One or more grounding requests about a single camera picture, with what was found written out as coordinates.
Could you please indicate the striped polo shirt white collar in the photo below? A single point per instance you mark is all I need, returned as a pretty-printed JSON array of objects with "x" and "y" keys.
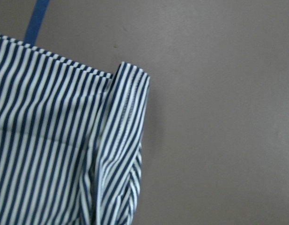
[{"x": 70, "y": 139}]

